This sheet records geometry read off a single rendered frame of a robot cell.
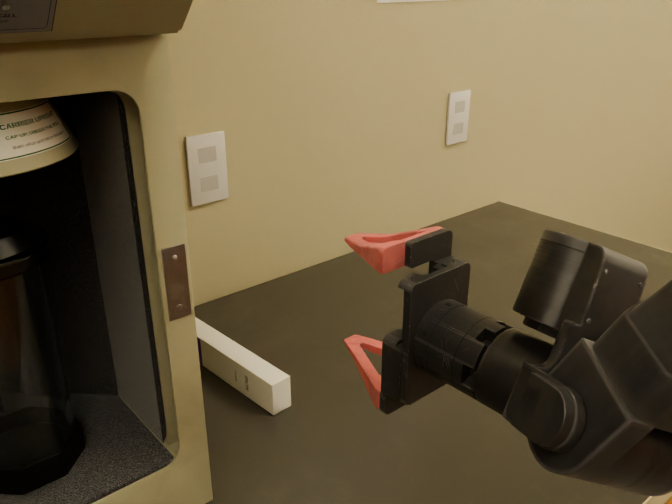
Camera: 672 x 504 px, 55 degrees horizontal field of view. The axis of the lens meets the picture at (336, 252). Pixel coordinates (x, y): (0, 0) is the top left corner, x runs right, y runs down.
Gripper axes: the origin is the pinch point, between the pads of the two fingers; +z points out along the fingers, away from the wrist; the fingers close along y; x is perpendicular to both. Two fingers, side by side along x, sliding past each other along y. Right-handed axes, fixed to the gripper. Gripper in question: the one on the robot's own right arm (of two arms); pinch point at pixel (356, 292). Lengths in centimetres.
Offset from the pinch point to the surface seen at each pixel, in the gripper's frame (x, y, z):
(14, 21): 21.0, 22.2, 8.1
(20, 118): 19.8, 15.1, 15.4
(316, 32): -41, 16, 55
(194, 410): 10.1, -14.1, 12.0
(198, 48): -17, 14, 55
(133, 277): 12.6, -0.6, 16.4
